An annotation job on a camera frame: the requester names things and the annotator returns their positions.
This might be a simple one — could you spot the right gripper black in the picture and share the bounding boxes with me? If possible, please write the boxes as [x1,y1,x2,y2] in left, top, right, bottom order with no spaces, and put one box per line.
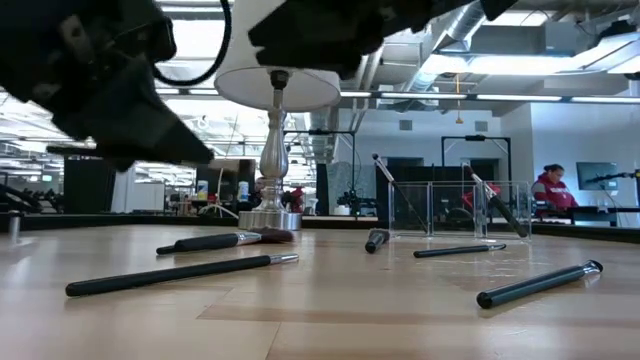
[248,0,476,80]

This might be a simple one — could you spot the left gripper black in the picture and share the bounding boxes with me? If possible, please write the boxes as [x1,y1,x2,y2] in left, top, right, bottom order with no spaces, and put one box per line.
[0,0,216,173]

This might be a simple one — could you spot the fluffy brown-bristle makeup brush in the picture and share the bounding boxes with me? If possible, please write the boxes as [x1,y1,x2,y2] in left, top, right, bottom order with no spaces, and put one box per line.
[155,227,295,256]

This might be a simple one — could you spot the long black silver-ferrule makeup brush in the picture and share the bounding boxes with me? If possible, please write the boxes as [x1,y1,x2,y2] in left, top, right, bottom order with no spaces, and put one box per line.
[64,253,300,299]

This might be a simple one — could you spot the thin black makeup brush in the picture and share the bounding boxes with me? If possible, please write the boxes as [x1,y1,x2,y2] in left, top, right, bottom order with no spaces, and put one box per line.
[371,152,431,235]

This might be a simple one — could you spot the round fluffy-head makeup brush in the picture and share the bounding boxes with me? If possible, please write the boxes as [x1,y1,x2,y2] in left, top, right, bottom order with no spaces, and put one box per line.
[364,228,392,255]

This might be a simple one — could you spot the slim black liner brush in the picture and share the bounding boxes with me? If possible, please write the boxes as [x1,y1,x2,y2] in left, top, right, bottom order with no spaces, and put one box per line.
[413,242,508,260]

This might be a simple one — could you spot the long-ferrule black-bristle makeup brush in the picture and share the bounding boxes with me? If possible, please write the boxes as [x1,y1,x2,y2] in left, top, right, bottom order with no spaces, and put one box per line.
[462,162,530,239]

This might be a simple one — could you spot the thick-handled black makeup brush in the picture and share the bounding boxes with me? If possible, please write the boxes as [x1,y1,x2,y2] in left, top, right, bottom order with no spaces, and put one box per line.
[475,259,605,310]

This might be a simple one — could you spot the black cabinet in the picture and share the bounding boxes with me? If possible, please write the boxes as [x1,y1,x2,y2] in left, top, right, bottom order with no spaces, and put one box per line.
[63,158,119,215]

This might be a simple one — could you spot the black computer monitor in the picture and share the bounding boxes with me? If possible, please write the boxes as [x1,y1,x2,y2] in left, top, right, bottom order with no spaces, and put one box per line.
[195,158,257,202]

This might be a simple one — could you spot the ceiling light strip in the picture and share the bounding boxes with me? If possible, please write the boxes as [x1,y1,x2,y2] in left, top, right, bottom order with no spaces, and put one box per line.
[379,91,469,101]
[475,93,564,103]

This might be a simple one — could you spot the white-shade silver table lamp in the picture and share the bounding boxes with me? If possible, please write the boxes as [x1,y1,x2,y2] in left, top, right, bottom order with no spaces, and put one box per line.
[213,0,342,232]

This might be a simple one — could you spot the yellow hanging pendant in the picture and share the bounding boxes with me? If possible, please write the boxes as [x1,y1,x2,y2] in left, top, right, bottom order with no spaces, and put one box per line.
[452,73,464,125]

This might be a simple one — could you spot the clear acrylic brush organizer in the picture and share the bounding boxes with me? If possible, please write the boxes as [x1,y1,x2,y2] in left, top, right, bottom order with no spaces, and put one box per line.
[389,180,535,240]

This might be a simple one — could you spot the red chair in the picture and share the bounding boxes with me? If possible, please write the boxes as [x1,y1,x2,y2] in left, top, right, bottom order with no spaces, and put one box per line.
[468,183,501,211]

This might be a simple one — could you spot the dark desk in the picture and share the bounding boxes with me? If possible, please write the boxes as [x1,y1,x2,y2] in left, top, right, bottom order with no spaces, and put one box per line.
[535,203,640,229]

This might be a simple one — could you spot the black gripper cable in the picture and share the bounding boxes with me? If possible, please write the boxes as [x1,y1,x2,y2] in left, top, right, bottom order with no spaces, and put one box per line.
[152,0,234,87]

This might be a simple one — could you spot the white lamp cord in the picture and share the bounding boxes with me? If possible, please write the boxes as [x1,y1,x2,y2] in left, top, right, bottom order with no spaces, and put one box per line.
[198,167,241,221]

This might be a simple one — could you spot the silver metal post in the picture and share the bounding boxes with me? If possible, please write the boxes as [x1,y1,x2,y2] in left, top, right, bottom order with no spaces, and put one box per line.
[6,209,22,242]

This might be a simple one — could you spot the silver ventilation duct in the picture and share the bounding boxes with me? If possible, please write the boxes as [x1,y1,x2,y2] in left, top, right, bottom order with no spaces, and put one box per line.
[399,0,504,96]

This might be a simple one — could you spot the black rig frame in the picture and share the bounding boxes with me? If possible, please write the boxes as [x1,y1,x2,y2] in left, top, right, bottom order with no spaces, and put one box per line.
[441,134,512,182]

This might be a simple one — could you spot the wall-mounted screen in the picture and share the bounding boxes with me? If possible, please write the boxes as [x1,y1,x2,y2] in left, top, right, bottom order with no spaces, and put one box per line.
[575,160,620,192]

